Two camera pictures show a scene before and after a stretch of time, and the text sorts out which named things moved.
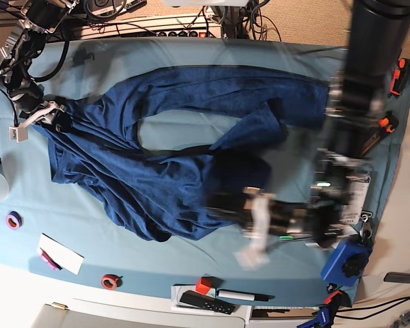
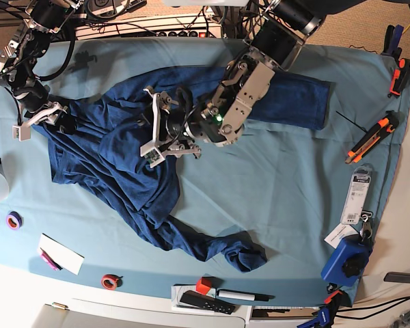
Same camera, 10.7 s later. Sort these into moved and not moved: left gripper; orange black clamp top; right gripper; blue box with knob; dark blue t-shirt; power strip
Moved: dark blue t-shirt; right gripper
Not moved: orange black clamp top; left gripper; power strip; blue box with knob
